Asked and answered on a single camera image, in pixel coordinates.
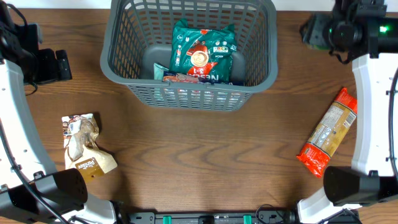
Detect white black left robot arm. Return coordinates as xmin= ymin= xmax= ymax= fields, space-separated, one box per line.
xmin=1 ymin=2 xmax=122 ymax=223

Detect green lidded small jar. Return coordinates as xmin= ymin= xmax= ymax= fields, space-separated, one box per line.
xmin=307 ymin=44 xmax=328 ymax=50

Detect small teal wipes packet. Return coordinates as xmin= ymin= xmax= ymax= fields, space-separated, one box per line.
xmin=154 ymin=63 xmax=168 ymax=80

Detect orange snack packet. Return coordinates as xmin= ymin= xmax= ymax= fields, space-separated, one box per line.
xmin=296 ymin=88 xmax=358 ymax=178

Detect white brown bread bag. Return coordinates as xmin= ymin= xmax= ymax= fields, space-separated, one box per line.
xmin=62 ymin=113 xmax=118 ymax=182

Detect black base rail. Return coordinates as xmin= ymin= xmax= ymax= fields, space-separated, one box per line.
xmin=127 ymin=204 xmax=301 ymax=224

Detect green Nescafe coffee bag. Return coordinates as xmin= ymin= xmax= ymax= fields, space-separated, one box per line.
xmin=169 ymin=19 xmax=237 ymax=82

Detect grey plastic slotted basket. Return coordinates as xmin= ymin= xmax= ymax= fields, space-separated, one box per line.
xmin=100 ymin=0 xmax=278 ymax=111

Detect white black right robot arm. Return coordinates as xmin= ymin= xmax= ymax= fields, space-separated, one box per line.
xmin=286 ymin=0 xmax=397 ymax=223

